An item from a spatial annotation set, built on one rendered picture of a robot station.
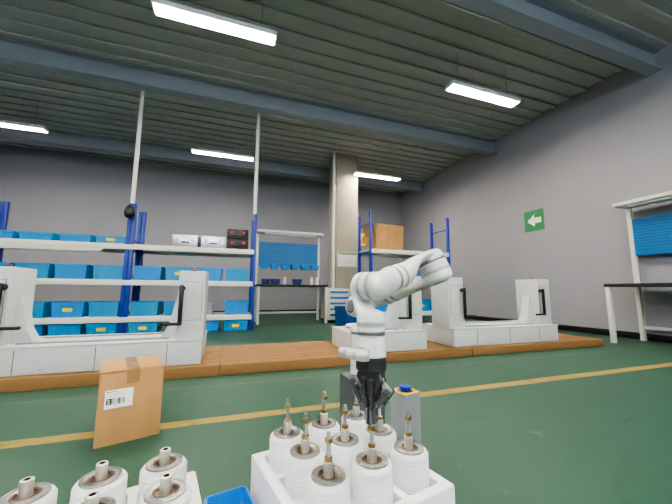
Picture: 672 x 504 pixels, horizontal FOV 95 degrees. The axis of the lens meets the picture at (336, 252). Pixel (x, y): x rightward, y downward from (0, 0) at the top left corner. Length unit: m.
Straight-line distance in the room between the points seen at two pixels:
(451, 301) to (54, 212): 9.10
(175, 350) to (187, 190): 7.14
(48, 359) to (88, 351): 0.22
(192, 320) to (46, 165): 8.13
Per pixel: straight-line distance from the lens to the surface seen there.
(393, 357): 3.03
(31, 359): 2.98
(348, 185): 7.73
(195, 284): 2.75
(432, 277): 1.00
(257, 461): 1.05
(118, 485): 0.92
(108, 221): 9.63
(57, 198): 10.11
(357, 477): 0.86
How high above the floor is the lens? 0.65
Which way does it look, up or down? 7 degrees up
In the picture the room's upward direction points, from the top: straight up
